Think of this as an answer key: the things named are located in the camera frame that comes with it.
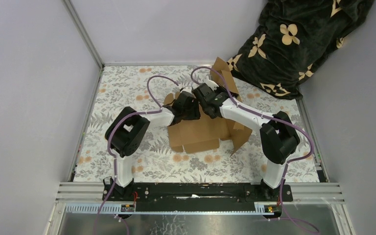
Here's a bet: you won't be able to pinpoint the brown cardboard box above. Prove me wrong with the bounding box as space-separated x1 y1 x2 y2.
163 57 254 157

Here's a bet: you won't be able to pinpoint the black floral blanket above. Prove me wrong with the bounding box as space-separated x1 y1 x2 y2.
227 0 373 100

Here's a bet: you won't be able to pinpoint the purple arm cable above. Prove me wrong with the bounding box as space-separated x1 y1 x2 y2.
190 66 320 234
92 75 180 235

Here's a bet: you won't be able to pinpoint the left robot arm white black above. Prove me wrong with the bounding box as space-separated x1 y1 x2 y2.
105 90 201 201

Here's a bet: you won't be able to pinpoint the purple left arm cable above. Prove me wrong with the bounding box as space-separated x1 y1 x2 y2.
92 75 180 235

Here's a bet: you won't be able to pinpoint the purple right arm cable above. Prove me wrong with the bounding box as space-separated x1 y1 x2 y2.
190 66 320 234

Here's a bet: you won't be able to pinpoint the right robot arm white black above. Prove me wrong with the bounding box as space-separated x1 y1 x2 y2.
192 81 300 202

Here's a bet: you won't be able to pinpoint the aluminium frame rails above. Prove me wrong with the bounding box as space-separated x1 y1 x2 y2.
56 182 345 215

